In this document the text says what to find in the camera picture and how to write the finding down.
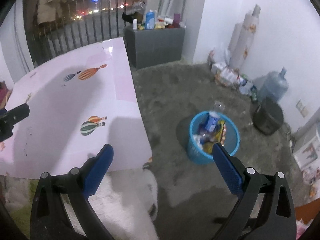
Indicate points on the white floor plastic bag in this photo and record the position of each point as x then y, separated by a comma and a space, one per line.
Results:
221, 53

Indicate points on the yellow green snack packet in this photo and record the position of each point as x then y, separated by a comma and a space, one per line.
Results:
220, 128

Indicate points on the rolled printed wallpaper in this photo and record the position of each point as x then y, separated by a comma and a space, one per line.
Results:
243, 37

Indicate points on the blue water jug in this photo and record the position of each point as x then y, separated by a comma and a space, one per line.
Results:
273, 86

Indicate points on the heap of snack packets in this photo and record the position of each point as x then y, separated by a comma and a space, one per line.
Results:
162, 25

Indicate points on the hanging beige coat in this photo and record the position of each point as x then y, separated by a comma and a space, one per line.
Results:
51, 1

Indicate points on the pile of colourful packets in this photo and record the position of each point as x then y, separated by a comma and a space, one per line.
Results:
311, 181

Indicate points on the blue detergent bottle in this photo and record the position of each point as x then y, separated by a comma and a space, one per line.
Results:
150, 21

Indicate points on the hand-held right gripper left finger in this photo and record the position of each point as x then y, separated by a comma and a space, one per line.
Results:
96, 172

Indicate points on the clear plastic bottle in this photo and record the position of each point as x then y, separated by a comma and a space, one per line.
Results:
212, 121

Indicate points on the green bottle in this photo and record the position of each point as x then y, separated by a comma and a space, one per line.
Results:
254, 95

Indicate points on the clear plastic bag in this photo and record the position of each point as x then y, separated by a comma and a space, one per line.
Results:
139, 6

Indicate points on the wall socket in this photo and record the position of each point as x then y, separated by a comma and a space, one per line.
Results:
301, 108

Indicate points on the metal railing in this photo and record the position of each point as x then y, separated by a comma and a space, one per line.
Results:
87, 22

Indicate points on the white printed box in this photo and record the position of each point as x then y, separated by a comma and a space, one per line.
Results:
307, 150

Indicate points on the purple cup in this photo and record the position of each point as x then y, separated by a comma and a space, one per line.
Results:
176, 20

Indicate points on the black bag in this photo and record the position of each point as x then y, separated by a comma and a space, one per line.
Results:
128, 17

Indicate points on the grey cabinet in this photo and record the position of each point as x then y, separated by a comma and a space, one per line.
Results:
155, 47

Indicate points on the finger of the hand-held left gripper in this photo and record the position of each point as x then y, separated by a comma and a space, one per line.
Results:
5, 132
17, 113

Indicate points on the white fluffy blanket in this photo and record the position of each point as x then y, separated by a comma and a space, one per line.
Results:
120, 205

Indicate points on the small white bottle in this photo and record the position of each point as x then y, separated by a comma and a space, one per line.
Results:
135, 24

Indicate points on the black rice cooker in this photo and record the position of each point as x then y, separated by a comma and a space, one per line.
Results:
267, 116

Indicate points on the pile of packaging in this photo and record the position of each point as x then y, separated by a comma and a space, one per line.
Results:
228, 76

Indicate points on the orange board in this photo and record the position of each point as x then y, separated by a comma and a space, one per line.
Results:
306, 212

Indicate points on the blue mesh wastebasket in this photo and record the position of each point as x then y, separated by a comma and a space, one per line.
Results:
195, 152

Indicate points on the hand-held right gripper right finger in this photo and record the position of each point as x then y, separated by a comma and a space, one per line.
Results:
227, 170

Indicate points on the pink cloth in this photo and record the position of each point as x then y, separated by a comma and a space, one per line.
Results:
302, 230

